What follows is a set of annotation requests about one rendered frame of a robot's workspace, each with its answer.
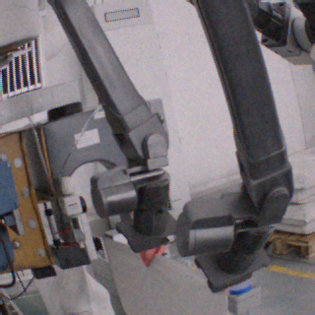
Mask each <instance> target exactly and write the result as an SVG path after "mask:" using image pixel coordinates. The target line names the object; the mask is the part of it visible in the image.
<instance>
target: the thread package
mask: <svg viewBox="0 0 315 315"><path fill-rule="evenodd" d="M38 2H39V1H38ZM38 2H37V0H0V55H1V54H3V52H5V51H9V50H15V48H17V47H19V46H21V45H24V44H27V43H29V42H31V41H33V40H35V39H36V38H38V37H39V34H40V19H39V18H40V16H39V13H38V12H39V11H38Z"/></svg>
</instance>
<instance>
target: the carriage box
mask: <svg viewBox="0 0 315 315"><path fill-rule="evenodd" d="M25 142H26V141H25V138H24V133H23V130H17V131H6V132H1V133H0V152H2V153H5V155H6V156H7V159H8V160H9V161H10V163H11V165H12V173H13V176H14V180H15V186H16V191H17V194H18V197H19V202H20V206H19V207H18V211H19V215H20V219H21V222H22V225H23V229H24V233H25V234H24V235H21V236H19V235H17V234H16V232H14V230H12V229H11V228H10V227H8V226H6V225H5V224H3V225H5V226H6V227H7V230H8V233H9V236H10V240H11V244H12V247H13V250H14V253H15V260H14V265H13V267H14V271H15V273H16V272H19V271H24V270H28V269H34V268H40V267H45V266H46V267H47V266H51V264H52V265H54V266H55V261H54V258H53V256H52V254H51V251H50V247H49V244H48V240H47V237H46V233H45V229H44V226H43V222H42V219H41V215H40V211H39V207H38V204H37V203H36V202H37V200H36V196H35V193H34V190H33V186H32V176H31V171H30V167H29V161H28V156H27V149H26V145H25Z"/></svg>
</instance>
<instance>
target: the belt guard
mask: <svg viewBox="0 0 315 315"><path fill-rule="evenodd" d="M79 100H80V92H79V84H78V80H77V79H76V80H74V81H70V82H66V83H61V84H56V85H53V86H51V87H47V88H43V89H39V90H35V91H32V92H29V93H25V94H18V95H15V96H13V97H10V98H7V99H3V100H0V126H2V125H5V124H7V123H10V122H13V121H16V120H19V119H22V118H25V117H28V116H31V115H34V114H37V113H40V112H42V111H46V110H49V109H53V108H58V107H62V106H65V105H69V104H71V103H74V102H77V101H79Z"/></svg>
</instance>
